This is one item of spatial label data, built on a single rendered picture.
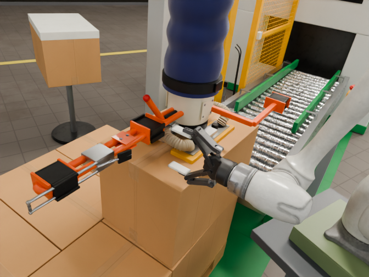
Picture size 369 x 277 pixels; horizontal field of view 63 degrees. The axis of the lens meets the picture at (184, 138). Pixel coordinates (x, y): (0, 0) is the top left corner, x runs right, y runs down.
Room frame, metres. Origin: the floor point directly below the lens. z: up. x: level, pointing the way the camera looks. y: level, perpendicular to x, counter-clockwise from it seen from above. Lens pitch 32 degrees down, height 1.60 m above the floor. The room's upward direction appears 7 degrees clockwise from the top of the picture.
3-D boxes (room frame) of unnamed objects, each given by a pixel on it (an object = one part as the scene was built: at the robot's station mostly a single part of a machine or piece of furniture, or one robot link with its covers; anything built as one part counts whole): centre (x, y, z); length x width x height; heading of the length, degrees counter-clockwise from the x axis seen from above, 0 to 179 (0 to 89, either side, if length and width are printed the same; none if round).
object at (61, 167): (0.57, 0.31, 1.07); 0.08 x 0.07 x 0.05; 149
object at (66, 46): (2.39, 1.05, 0.82); 0.60 x 0.40 x 0.40; 34
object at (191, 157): (1.03, -0.08, 0.97); 0.34 x 0.10 x 0.05; 149
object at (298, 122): (2.56, -1.21, 0.60); 1.60 x 0.11 x 0.09; 149
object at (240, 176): (0.65, -0.17, 1.07); 0.09 x 0.06 x 0.09; 148
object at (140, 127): (0.87, 0.13, 1.07); 0.10 x 0.08 x 0.06; 59
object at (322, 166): (1.62, -0.92, 0.50); 0.07 x 0.07 x 1.00; 59
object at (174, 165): (0.76, 0.01, 1.00); 0.07 x 0.03 x 0.01; 58
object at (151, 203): (1.07, 0.00, 0.75); 0.60 x 0.40 x 0.40; 147
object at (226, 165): (0.69, -0.11, 1.07); 0.09 x 0.07 x 0.08; 58
